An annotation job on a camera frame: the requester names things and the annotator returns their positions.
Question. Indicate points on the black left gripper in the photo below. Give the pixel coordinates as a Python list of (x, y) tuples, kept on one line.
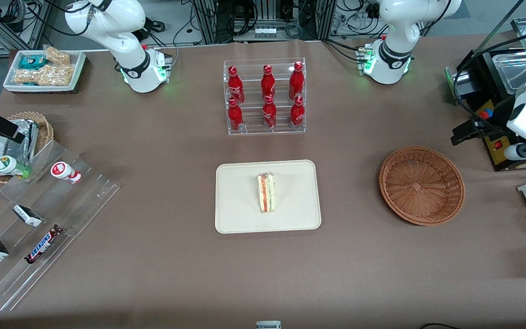
[(499, 114)]

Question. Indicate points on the triangular sandwich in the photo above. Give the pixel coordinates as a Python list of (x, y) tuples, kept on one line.
[(266, 194)]

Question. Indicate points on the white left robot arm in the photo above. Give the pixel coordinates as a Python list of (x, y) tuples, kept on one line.
[(400, 27)]

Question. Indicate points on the light tan wicker basket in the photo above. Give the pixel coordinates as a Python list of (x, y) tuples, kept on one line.
[(46, 130)]

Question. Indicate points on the round brown wicker basket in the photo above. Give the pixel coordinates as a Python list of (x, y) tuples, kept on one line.
[(423, 187)]

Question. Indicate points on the beige rectangular tray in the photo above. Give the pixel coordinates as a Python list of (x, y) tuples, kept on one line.
[(240, 196)]

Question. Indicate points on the silver foil wrapped package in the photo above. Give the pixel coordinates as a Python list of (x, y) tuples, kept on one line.
[(2, 148)]

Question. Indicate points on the black food warmer yellow panel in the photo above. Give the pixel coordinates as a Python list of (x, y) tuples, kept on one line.
[(496, 153)]

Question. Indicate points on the green capped yogurt bottle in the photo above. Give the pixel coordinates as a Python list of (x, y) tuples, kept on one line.
[(9, 165)]

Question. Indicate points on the grey metal side plate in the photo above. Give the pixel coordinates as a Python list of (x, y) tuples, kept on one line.
[(450, 84)]

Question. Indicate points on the large puffed rice snack pack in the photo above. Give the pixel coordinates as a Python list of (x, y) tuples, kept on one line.
[(46, 75)]

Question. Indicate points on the steel food pan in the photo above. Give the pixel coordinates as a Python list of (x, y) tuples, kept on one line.
[(514, 73)]

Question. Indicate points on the teal snack packet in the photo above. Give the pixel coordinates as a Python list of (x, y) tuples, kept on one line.
[(32, 61)]

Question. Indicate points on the red capped yogurt bottle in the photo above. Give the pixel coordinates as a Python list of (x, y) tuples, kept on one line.
[(64, 171)]

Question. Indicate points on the small puffed rice snack pack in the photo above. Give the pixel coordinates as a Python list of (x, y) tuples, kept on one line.
[(57, 55)]

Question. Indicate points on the white rectangular snack bin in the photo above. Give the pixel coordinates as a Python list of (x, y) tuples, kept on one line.
[(78, 68)]

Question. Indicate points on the clear acrylic stepped shelf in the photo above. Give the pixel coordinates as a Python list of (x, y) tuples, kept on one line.
[(76, 205)]

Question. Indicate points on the brown Snickers bar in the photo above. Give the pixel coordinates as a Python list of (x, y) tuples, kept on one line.
[(44, 244)]

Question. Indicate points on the red cola bottle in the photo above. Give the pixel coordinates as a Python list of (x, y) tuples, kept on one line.
[(297, 113), (269, 114), (236, 87), (268, 84), (235, 116), (296, 82)]

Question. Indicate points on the clear acrylic bottle rack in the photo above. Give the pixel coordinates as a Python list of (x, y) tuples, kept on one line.
[(254, 128)]

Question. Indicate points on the white power strip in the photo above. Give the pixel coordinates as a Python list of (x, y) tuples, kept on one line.
[(265, 32)]

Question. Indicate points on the small grey white device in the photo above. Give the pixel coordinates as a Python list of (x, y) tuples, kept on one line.
[(268, 325)]

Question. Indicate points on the aluminium frame equipment rack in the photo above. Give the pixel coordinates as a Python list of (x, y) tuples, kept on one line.
[(235, 18)]

